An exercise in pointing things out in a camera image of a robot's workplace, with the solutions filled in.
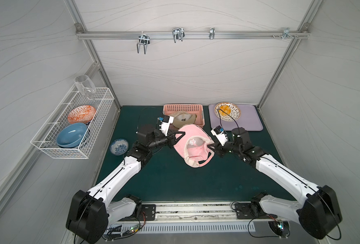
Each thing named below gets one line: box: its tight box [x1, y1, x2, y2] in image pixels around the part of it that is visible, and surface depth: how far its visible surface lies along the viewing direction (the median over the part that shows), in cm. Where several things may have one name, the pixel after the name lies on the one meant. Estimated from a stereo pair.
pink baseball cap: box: [173, 124, 215, 168], surface depth 77 cm
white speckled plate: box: [214, 101, 242, 122], surface depth 117 cm
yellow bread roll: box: [218, 104, 232, 116], surface depth 117 cm
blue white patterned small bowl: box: [109, 138, 129, 156], surface depth 97 cm
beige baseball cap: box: [168, 110, 197, 129], surface depth 110 cm
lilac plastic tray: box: [208, 103, 264, 132], surface depth 117 cm
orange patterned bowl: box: [67, 104, 97, 124], surface depth 72 cm
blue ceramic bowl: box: [55, 122, 87, 149], surface depth 62 cm
